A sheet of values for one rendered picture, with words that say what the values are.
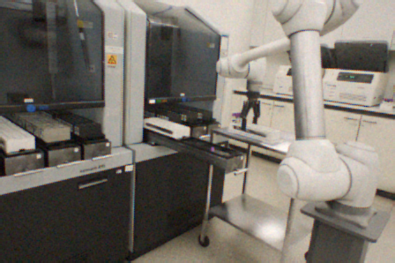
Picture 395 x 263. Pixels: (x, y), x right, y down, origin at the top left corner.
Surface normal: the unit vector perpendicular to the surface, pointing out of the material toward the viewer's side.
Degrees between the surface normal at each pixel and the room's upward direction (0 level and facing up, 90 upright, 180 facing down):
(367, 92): 90
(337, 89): 90
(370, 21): 90
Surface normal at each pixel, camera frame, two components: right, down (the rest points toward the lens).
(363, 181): 0.32, 0.22
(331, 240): -0.67, 0.12
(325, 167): 0.28, -0.13
